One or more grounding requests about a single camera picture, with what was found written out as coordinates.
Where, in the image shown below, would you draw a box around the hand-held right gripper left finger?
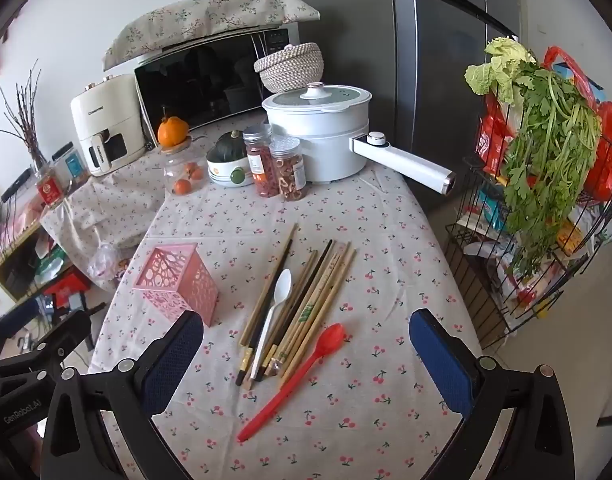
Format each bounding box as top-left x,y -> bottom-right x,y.
40,310 -> 205,480

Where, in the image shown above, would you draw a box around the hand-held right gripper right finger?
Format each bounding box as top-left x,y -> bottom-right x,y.
408,309 -> 577,480

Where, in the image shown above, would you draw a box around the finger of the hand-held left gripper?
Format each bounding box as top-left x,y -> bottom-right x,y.
0,302 -> 43,350
30,309 -> 93,362

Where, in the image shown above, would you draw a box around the pink perforated utensil basket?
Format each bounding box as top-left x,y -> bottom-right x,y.
132,243 -> 220,327

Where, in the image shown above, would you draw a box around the black chopstick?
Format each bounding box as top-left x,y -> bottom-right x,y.
258,240 -> 334,380
236,239 -> 294,386

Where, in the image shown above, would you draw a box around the pile of bamboo chopsticks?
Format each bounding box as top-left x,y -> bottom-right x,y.
238,222 -> 358,391

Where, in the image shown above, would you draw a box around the red plastic spoon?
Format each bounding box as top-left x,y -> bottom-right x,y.
237,323 -> 346,442

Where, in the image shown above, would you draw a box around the white plastic spoon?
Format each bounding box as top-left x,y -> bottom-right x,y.
249,268 -> 293,381

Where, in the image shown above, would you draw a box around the wooden side cabinet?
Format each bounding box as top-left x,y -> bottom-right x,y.
0,180 -> 92,316

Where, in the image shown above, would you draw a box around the clear plastic bag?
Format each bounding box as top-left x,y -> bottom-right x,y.
88,242 -> 132,291

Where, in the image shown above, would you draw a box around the cherry print tablecloth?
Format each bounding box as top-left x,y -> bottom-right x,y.
88,110 -> 487,480

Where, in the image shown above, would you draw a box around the cherry print cabinet cover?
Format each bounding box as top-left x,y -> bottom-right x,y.
40,160 -> 168,291

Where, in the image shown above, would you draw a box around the red tin box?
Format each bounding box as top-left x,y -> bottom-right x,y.
36,177 -> 63,207

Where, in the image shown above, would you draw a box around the blue label box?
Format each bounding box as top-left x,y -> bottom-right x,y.
51,142 -> 88,183

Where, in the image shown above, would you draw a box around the white bowl with green knob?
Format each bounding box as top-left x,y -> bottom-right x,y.
206,152 -> 254,188

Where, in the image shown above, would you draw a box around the glass jar with wooden lid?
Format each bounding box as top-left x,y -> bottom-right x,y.
160,137 -> 209,196

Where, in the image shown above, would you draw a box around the dried branches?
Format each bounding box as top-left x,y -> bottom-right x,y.
0,60 -> 52,171

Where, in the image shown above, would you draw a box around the jar of red dried fruit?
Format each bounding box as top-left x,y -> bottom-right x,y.
243,124 -> 278,197

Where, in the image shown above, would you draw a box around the cream air fryer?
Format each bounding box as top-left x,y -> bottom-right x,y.
70,74 -> 147,177

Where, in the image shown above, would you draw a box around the dark green pumpkin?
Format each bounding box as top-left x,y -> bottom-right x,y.
214,130 -> 247,161

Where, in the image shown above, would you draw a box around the green leafy herbs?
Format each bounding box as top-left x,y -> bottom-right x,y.
501,62 -> 602,276

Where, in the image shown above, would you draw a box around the large orange with stem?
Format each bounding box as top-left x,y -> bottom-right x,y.
157,107 -> 189,147

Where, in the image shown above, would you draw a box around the red snack packet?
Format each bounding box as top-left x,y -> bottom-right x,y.
476,95 -> 517,176

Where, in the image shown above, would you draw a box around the white electric cooking pot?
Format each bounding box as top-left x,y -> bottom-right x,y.
262,82 -> 457,196

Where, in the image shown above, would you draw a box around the red plastic bag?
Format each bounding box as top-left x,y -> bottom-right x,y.
543,46 -> 612,201

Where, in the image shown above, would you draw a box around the grey refrigerator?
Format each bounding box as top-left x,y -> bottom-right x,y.
290,0 -> 524,196

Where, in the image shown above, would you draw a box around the black microwave oven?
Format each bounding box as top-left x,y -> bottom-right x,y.
133,27 -> 299,141

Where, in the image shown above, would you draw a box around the white pot lid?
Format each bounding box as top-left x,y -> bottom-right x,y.
262,82 -> 372,110

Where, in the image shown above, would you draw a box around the napa cabbage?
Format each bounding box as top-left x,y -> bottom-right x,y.
465,36 -> 537,106

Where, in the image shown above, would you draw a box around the woven lidded basket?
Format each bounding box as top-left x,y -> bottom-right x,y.
253,42 -> 323,93

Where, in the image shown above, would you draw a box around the floral cloth cover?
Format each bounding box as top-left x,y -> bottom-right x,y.
102,0 -> 321,72

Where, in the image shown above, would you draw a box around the black wire rack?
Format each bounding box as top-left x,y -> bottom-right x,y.
443,125 -> 612,348

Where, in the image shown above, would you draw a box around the jar of dried ring slices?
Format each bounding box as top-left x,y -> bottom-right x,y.
269,136 -> 307,202

